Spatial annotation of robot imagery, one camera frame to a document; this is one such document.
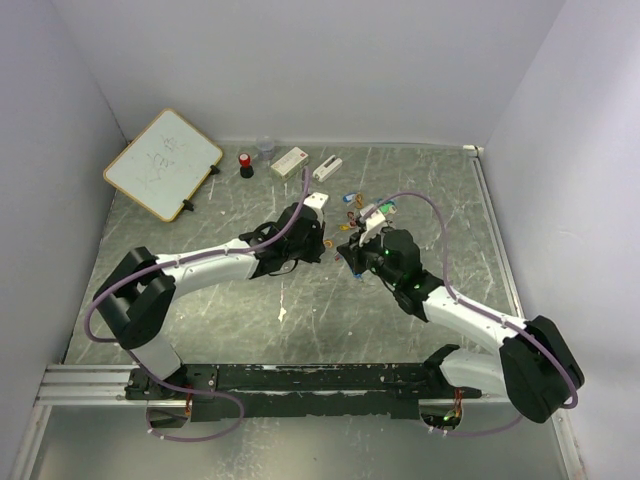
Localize red black stamp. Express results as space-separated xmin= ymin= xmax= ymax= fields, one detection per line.
xmin=238 ymin=152 xmax=254 ymax=179

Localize clear plastic cup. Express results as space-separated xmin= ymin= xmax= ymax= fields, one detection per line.
xmin=256 ymin=136 xmax=275 ymax=162

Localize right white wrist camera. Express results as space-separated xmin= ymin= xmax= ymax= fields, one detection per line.
xmin=357 ymin=207 xmax=388 ymax=247

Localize white green cardboard box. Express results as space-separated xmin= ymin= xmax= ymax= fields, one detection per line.
xmin=270 ymin=147 xmax=309 ymax=180

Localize green tag key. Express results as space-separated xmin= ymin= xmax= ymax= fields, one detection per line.
xmin=378 ymin=200 xmax=397 ymax=215

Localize wood-framed whiteboard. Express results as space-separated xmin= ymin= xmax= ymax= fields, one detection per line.
xmin=103 ymin=108 xmax=223 ymax=222

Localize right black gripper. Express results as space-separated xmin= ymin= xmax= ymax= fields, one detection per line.
xmin=337 ymin=226 xmax=400 ymax=288

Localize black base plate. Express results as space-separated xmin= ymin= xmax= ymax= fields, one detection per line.
xmin=124 ymin=362 xmax=484 ymax=424

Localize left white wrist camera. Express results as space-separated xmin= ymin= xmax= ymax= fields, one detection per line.
xmin=303 ymin=192 xmax=329 ymax=211

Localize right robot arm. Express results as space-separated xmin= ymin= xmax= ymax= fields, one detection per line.
xmin=337 ymin=228 xmax=585 ymax=423

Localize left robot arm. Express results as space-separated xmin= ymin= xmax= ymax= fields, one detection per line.
xmin=91 ymin=193 xmax=328 ymax=399

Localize aluminium rail frame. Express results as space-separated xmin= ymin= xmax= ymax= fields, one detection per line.
xmin=9 ymin=147 xmax=584 ymax=480

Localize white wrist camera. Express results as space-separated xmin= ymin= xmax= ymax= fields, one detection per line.
xmin=357 ymin=207 xmax=388 ymax=247
xmin=303 ymin=192 xmax=329 ymax=211

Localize white plastic device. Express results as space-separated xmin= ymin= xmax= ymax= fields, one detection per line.
xmin=313 ymin=155 xmax=343 ymax=183

